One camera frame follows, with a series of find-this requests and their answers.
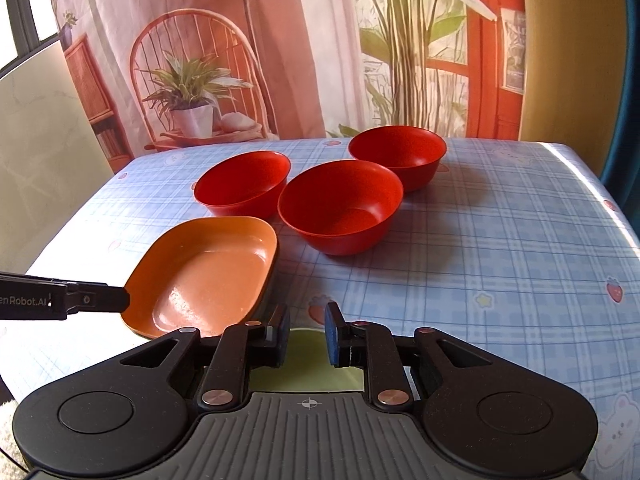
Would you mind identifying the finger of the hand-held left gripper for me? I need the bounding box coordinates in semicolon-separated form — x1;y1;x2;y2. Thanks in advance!
63;282;132;317

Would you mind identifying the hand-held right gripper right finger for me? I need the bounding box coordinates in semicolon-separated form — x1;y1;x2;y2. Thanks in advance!
324;301;508;409

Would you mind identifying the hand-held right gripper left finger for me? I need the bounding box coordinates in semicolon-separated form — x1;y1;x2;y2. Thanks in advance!
118;304;292;411

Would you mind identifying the green plate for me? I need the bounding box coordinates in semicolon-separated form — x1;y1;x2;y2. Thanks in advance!
249;328;417;394

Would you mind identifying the orange plate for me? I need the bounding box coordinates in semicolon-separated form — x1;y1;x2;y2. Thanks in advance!
121;216;280;339

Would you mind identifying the red bowl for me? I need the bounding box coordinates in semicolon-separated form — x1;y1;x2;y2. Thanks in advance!
348;126;448;193
277;158;404;257
193;150;292;220

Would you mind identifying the white marble-look panel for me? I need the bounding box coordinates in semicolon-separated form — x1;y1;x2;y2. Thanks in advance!
0;39;134;281

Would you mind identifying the blue plaid tablecloth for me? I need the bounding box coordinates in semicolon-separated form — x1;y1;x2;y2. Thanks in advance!
0;136;640;480

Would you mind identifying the teal curtain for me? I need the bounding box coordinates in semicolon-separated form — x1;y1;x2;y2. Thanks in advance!
599;55;640;217

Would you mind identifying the yellow curtain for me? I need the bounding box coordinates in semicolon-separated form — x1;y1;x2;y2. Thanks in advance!
519;0;632;173

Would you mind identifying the printed wall cloth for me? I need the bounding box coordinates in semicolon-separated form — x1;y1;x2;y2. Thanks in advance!
44;0;529;177

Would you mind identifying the dark window frame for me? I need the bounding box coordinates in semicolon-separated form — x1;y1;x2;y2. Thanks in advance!
0;0;64;74

